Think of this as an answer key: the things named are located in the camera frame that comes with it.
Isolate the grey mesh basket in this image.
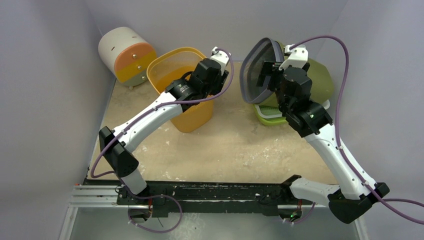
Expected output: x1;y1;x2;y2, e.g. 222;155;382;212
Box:
239;37;284;104

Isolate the olive green mesh basket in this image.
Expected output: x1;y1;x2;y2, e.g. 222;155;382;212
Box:
261;41;335;109

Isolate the orange mesh basket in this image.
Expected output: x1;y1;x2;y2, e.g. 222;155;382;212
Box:
146;46;215;134

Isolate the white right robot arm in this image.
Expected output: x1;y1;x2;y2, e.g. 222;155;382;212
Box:
256;61;390;224

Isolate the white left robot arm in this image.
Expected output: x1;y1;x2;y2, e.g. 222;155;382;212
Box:
99;56;231;205

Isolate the lime green tray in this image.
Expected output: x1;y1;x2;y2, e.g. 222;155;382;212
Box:
252;105;288;127

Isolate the white mesh tray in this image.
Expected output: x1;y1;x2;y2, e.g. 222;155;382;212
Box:
253;99;331;119

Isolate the round pastel drawer cabinet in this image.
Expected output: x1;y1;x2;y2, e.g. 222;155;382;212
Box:
98;26;158;89

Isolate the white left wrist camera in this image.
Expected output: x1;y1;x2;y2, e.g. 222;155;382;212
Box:
210;46;229;69

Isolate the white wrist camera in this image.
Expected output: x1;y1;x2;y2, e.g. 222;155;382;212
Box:
210;46;229;69
278;44;309;71

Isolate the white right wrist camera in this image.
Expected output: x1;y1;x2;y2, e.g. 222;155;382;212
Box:
278;44;309;71

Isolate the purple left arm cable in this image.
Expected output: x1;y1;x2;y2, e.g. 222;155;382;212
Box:
90;47;235;180

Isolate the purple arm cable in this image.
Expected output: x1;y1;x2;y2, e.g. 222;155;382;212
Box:
90;47;235;180
288;35;424;222

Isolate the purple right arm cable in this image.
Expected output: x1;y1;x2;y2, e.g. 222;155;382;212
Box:
288;35;424;222

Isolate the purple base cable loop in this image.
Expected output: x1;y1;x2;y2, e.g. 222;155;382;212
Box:
127;195;183;235

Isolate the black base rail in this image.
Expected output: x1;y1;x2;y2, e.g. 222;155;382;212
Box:
117;181;311;219

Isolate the aluminium frame rail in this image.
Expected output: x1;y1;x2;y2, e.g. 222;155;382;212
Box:
69;185;118;208

